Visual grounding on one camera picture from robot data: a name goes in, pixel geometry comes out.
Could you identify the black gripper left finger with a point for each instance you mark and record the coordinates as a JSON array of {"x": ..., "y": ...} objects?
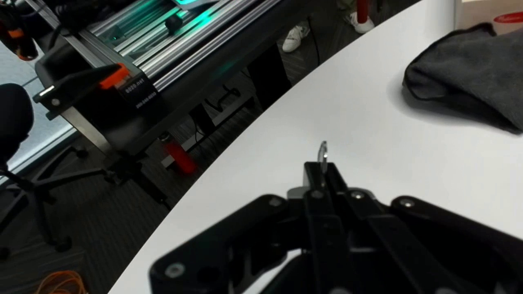
[{"x": 245, "y": 238}]

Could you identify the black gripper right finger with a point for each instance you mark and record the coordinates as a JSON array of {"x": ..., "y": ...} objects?
[{"x": 414, "y": 238}]

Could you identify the metal spoon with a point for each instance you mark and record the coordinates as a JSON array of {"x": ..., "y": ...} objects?
[{"x": 322, "y": 152}]

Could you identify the dark grey cloth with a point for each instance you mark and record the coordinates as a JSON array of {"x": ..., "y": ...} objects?
[{"x": 468, "y": 75}]

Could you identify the white sneaker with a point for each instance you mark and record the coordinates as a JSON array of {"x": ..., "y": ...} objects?
[
  {"x": 360, "y": 23},
  {"x": 294, "y": 37}
]

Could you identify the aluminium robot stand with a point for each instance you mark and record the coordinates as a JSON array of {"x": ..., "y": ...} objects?
[{"x": 180, "y": 37}]

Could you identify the open wooden tray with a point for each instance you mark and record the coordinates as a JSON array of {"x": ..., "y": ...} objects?
[{"x": 474, "y": 13}]

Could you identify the black office chair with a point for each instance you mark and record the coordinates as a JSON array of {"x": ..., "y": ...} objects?
[{"x": 13, "y": 119}]

